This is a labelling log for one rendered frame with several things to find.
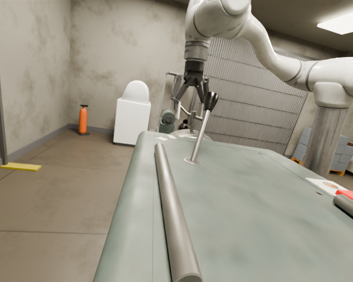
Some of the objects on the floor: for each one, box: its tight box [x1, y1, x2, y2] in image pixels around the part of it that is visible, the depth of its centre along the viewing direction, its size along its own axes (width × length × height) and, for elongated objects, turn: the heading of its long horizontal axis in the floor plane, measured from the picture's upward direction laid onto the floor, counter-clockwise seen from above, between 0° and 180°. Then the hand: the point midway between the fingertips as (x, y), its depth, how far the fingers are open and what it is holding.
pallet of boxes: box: [291, 127, 353, 176], centre depth 485 cm, size 108×70×104 cm, turn 67°
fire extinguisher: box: [76, 105, 90, 136], centre depth 388 cm, size 28×28×66 cm
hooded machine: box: [113, 81, 151, 147], centre depth 384 cm, size 69×59×138 cm
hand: (189, 113), depth 74 cm, fingers open, 10 cm apart
